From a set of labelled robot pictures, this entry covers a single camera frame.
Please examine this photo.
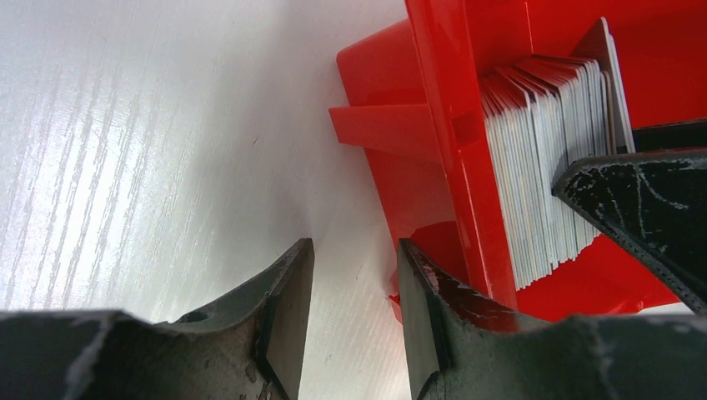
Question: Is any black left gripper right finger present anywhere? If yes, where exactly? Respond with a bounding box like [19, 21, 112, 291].
[398, 239, 706, 399]

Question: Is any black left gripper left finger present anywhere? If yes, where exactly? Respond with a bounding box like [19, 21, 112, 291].
[1, 238, 314, 399]

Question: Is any stack of credit cards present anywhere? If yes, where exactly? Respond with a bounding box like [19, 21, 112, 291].
[479, 17, 635, 290]

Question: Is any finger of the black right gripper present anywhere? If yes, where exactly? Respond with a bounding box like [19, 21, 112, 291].
[552, 118, 706, 315]

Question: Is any red plastic bin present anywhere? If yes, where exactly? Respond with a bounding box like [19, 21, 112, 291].
[329, 1, 706, 321]

